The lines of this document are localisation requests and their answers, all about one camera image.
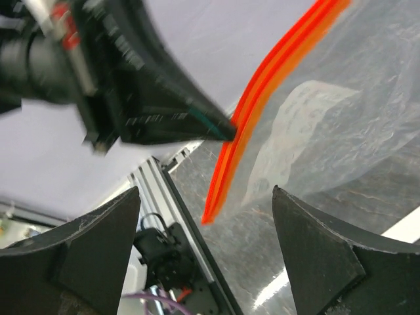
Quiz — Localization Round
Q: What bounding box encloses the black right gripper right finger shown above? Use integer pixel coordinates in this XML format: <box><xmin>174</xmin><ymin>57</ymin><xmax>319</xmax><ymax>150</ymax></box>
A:
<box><xmin>272</xmin><ymin>186</ymin><xmax>419</xmax><ymax>314</ymax></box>

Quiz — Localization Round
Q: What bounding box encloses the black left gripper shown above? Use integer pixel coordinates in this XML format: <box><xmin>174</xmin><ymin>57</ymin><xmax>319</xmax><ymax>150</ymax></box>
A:
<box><xmin>52</xmin><ymin>1</ymin><xmax>237</xmax><ymax>152</ymax></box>

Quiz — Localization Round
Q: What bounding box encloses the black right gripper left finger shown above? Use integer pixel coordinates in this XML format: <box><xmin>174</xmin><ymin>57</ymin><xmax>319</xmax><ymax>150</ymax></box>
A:
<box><xmin>1</xmin><ymin>188</ymin><xmax>140</xmax><ymax>314</ymax></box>

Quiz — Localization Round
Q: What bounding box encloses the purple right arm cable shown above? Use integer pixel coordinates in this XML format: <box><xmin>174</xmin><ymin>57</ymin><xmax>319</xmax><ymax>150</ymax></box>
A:
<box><xmin>121</xmin><ymin>288</ymin><xmax>188</xmax><ymax>315</ymax></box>

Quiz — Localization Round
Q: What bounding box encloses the clear zip bag orange zipper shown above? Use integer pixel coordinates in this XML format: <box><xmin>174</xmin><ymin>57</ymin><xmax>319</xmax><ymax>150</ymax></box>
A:
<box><xmin>202</xmin><ymin>1</ymin><xmax>419</xmax><ymax>224</ymax></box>

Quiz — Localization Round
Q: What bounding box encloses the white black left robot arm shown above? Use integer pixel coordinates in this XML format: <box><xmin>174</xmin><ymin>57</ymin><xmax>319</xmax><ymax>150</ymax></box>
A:
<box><xmin>1</xmin><ymin>1</ymin><xmax>236</xmax><ymax>153</ymax></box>

